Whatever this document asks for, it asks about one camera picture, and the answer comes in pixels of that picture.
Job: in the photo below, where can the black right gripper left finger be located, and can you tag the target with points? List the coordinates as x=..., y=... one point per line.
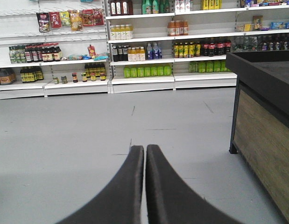
x=119, y=202

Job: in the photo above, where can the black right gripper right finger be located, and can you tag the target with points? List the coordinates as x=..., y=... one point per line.
x=170, y=200

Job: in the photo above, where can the black wooden fruit display table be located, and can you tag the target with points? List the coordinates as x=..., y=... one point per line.
x=260, y=128

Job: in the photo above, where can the white store shelving unit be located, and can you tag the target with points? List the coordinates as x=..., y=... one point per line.
x=18, y=26

